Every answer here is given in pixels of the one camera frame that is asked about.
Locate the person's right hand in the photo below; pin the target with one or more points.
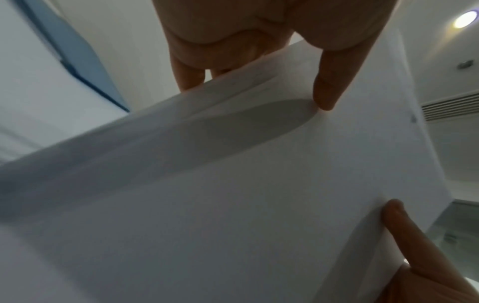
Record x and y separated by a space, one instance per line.
430 275

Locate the person's left hand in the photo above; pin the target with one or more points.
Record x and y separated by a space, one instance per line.
280 17

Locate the white paper stack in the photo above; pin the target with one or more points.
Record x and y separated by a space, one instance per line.
224 192

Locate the blue folder with inner slot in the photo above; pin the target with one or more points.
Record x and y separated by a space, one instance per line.
75 50

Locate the frosted glass door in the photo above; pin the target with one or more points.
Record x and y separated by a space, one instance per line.
456 233

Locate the white ceiling air vent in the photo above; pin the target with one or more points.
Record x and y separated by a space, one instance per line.
452 106

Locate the round ceiling light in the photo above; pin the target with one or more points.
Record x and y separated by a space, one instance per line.
466 18

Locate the small round ceiling fixture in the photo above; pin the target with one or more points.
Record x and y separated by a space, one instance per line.
466 64

